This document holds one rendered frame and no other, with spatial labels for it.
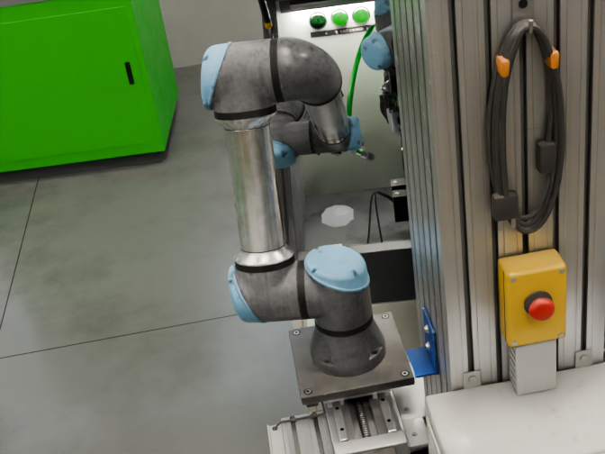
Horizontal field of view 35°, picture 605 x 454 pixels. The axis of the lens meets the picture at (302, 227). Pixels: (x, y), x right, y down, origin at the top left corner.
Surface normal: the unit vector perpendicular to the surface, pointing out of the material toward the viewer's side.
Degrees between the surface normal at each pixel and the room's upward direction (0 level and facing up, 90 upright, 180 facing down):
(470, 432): 0
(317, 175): 90
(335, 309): 91
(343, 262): 7
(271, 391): 0
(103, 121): 90
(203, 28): 90
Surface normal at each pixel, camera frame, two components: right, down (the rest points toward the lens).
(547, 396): -0.14, -0.85
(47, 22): 0.02, 0.51
